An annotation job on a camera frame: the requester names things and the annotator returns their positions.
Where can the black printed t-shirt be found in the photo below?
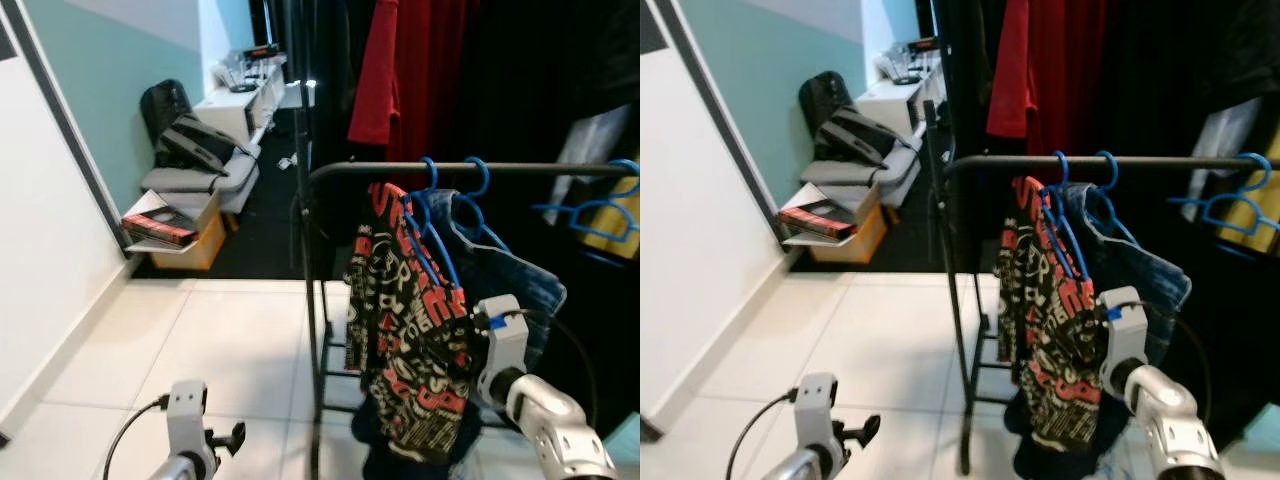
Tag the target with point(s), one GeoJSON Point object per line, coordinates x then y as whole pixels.
{"type": "Point", "coordinates": [1050, 340]}
{"type": "Point", "coordinates": [410, 350]}

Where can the blue plastic hanger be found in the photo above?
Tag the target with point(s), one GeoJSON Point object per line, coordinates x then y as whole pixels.
{"type": "Point", "coordinates": [1115, 172]}
{"type": "Point", "coordinates": [486, 180]}
{"type": "Point", "coordinates": [1215, 202]}
{"type": "Point", "coordinates": [1066, 172]}
{"type": "Point", "coordinates": [437, 180]}
{"type": "Point", "coordinates": [575, 208]}

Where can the orange cardboard box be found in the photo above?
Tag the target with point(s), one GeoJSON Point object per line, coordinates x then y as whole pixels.
{"type": "Point", "coordinates": [200, 245]}
{"type": "Point", "coordinates": [865, 238]}

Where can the red black flat box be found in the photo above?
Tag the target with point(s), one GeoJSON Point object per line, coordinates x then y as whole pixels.
{"type": "Point", "coordinates": [158, 225]}
{"type": "Point", "coordinates": [815, 220]}

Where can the grey padded seat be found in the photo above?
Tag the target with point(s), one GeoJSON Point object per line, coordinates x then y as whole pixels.
{"type": "Point", "coordinates": [190, 182]}
{"type": "Point", "coordinates": [850, 177]}

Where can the yellow striped garment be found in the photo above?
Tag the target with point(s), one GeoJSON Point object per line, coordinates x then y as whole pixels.
{"type": "Point", "coordinates": [625, 250]}
{"type": "Point", "coordinates": [1265, 245]}

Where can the grey black bag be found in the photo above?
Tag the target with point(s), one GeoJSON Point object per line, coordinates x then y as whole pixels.
{"type": "Point", "coordinates": [860, 138]}
{"type": "Point", "coordinates": [195, 145]}

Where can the black metal clothes rack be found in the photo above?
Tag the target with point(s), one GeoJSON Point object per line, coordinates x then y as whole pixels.
{"type": "Point", "coordinates": [1010, 163]}
{"type": "Point", "coordinates": [360, 168]}

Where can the white low cabinet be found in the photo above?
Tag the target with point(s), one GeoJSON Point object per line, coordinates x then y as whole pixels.
{"type": "Point", "coordinates": [895, 105]}
{"type": "Point", "coordinates": [235, 115]}

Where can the blue denim garment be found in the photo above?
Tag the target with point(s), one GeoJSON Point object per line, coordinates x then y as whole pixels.
{"type": "Point", "coordinates": [1150, 280]}
{"type": "Point", "coordinates": [520, 290]}

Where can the black backpack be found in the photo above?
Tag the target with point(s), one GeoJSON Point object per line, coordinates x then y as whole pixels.
{"type": "Point", "coordinates": [823, 98]}
{"type": "Point", "coordinates": [165, 105]}

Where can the white hanging garment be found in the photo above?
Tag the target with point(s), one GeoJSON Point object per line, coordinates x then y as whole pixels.
{"type": "Point", "coordinates": [1235, 135]}
{"type": "Point", "coordinates": [600, 140]}

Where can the black electronic device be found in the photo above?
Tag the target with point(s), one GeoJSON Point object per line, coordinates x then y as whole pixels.
{"type": "Point", "coordinates": [262, 52]}
{"type": "Point", "coordinates": [923, 45]}

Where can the black hanging shirt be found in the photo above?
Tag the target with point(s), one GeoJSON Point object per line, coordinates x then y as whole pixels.
{"type": "Point", "coordinates": [540, 70]}
{"type": "Point", "coordinates": [1180, 65]}

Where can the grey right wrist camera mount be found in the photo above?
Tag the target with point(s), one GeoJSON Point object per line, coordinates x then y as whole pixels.
{"type": "Point", "coordinates": [500, 345]}
{"type": "Point", "coordinates": [1125, 340]}

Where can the black door frame post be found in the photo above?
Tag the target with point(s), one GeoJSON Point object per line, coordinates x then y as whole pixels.
{"type": "Point", "coordinates": [724, 130]}
{"type": "Point", "coordinates": [71, 130]}

